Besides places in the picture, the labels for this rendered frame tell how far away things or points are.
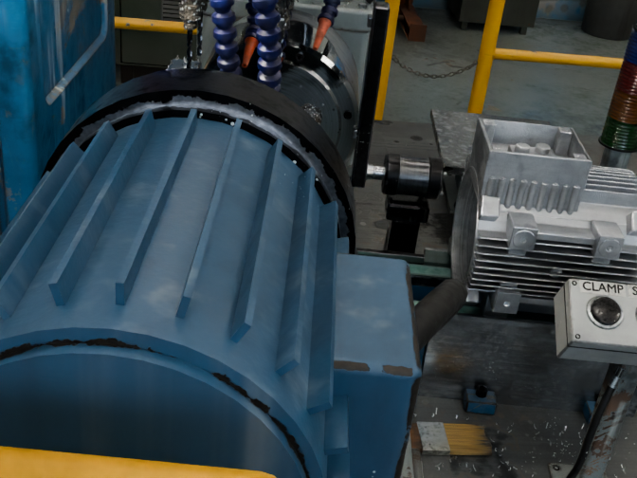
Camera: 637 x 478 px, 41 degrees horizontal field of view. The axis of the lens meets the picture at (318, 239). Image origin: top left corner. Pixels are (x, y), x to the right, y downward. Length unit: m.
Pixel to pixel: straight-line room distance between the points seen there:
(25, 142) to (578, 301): 0.58
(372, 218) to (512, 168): 0.56
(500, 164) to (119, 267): 0.73
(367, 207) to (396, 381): 1.23
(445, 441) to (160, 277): 0.80
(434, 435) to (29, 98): 0.61
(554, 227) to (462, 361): 0.21
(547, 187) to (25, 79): 0.59
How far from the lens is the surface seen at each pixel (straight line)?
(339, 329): 0.36
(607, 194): 1.07
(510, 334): 1.10
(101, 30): 1.16
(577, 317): 0.89
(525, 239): 1.01
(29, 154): 0.91
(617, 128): 1.39
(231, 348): 0.30
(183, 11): 0.95
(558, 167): 1.03
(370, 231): 1.49
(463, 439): 1.09
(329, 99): 1.24
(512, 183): 1.02
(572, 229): 1.05
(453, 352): 1.11
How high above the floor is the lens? 1.53
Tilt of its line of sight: 30 degrees down
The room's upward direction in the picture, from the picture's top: 7 degrees clockwise
